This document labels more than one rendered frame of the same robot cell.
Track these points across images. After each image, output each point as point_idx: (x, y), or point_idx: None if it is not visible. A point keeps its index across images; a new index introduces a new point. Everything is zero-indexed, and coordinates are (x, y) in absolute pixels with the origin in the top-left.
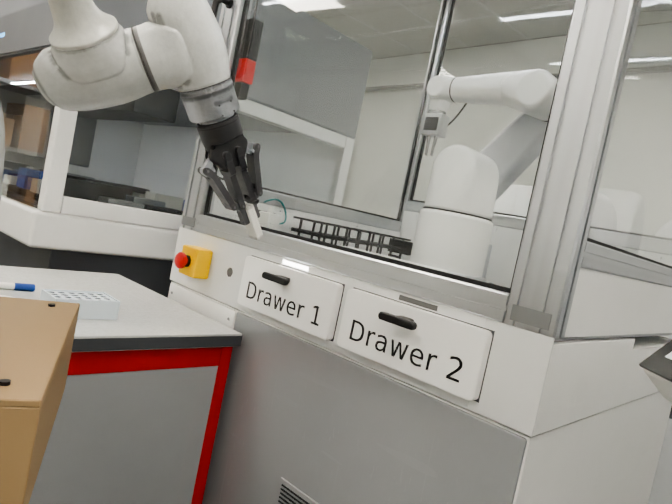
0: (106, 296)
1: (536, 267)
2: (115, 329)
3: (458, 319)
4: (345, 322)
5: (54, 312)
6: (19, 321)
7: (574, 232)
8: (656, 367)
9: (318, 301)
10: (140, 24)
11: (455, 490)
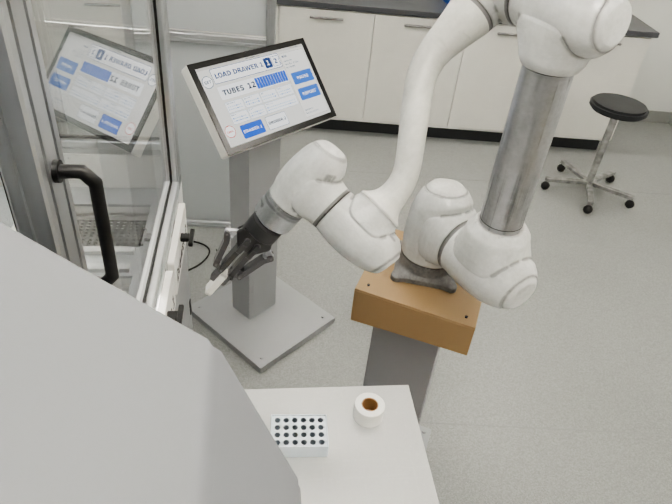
0: (273, 435)
1: (177, 161)
2: (284, 400)
3: (176, 213)
4: (176, 279)
5: (369, 278)
6: (384, 270)
7: (177, 136)
8: (234, 151)
9: (172, 293)
10: (344, 186)
11: (184, 270)
